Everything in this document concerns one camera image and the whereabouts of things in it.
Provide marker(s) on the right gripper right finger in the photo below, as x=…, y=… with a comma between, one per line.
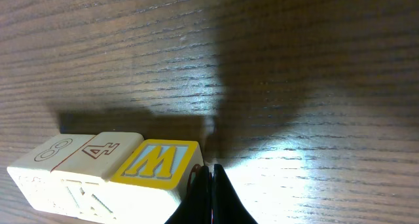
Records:
x=227, y=207

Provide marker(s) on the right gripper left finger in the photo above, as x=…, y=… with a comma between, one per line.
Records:
x=196, y=207

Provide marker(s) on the yellow letter block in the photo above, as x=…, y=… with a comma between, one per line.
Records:
x=150, y=185

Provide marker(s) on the white block number four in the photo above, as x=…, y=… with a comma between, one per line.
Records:
x=85, y=173

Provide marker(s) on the white block number eight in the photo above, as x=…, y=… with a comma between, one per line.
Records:
x=32, y=173

